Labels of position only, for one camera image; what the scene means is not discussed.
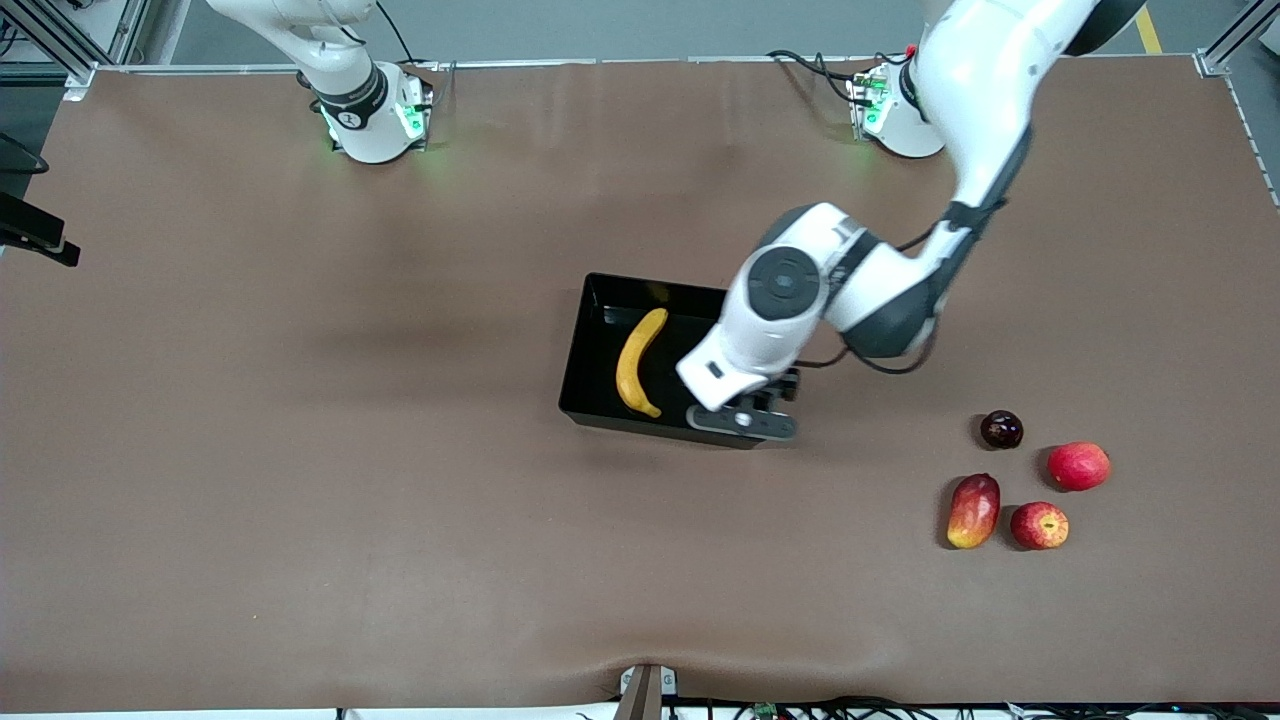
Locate red yellow apple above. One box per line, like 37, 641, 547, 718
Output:
1010, 502, 1070, 551

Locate grey metal clamp bracket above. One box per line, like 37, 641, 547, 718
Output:
615, 665, 681, 720

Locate black base cable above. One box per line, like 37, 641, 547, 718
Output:
372, 0, 421, 66
765, 48, 863, 106

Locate yellow banana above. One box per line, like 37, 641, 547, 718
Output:
615, 308, 669, 419

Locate red yellow mango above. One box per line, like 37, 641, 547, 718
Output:
946, 473, 1002, 550

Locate pink red round fruit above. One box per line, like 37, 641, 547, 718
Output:
1047, 441, 1112, 492

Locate black plastic box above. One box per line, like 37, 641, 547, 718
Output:
558, 272, 791, 451

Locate aluminium frame profile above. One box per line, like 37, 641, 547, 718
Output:
1195, 0, 1280, 76
0, 0, 151, 96

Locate brown table mat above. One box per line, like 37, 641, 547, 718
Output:
0, 55, 1280, 713

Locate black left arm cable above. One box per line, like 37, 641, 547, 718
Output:
798, 200, 1006, 377

